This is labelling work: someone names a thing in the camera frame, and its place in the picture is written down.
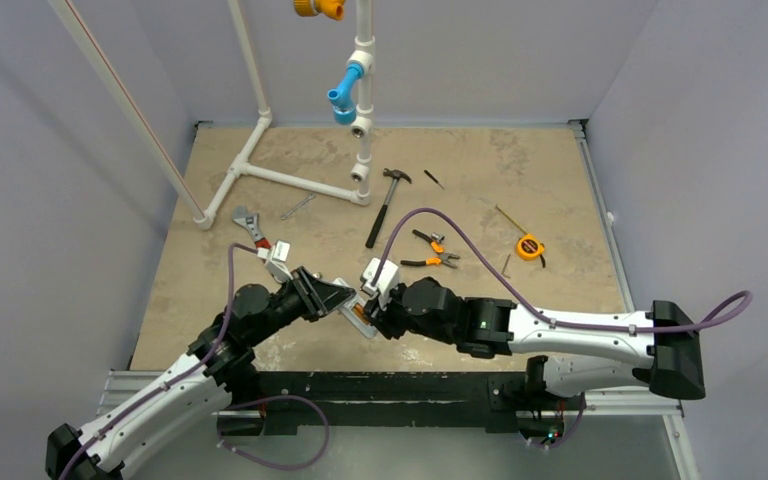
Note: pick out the orange black pliers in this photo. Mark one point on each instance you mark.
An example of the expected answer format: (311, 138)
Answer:
(440, 257)

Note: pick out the white PVC pipe frame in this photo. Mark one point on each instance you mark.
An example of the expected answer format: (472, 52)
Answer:
(208, 56)

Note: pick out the red adjustable wrench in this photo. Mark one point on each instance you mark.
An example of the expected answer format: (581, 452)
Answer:
(249, 221)

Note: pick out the small black screwdriver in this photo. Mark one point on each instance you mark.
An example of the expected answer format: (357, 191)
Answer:
(433, 179)

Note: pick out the aluminium rail frame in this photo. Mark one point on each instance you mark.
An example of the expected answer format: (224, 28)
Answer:
(616, 401)

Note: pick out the yellow tape measure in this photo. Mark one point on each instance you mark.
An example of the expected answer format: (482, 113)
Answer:
(529, 248)

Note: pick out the silver flat wrench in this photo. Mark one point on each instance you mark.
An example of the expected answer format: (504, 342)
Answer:
(298, 206)

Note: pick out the black handled claw hammer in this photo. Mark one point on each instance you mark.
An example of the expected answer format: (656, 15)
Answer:
(396, 176)

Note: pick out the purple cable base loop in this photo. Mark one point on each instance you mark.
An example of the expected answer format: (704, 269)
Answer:
(283, 430)

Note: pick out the orange pipe fitting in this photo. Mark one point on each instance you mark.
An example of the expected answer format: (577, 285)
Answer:
(332, 9)

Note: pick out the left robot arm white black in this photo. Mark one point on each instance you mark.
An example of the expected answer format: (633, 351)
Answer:
(214, 374)

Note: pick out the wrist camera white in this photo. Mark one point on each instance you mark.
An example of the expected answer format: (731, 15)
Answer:
(275, 258)
(379, 278)

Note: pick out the orange AA battery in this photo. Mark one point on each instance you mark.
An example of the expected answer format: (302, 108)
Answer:
(358, 310)

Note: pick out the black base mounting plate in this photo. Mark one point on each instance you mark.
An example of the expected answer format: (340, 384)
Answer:
(495, 402)

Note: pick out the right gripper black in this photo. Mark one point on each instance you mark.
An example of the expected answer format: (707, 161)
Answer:
(382, 315)

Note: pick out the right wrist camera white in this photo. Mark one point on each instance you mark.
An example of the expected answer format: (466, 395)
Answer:
(379, 278)

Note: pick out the blue pipe fitting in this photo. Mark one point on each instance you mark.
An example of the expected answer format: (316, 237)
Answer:
(340, 97)

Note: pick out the hex key near tape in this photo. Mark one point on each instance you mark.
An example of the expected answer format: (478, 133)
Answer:
(504, 271)

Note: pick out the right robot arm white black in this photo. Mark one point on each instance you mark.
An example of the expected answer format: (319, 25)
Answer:
(569, 352)

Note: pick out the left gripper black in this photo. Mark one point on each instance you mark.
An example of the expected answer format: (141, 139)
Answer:
(317, 297)

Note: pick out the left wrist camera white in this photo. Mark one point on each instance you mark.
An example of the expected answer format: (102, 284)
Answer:
(275, 258)

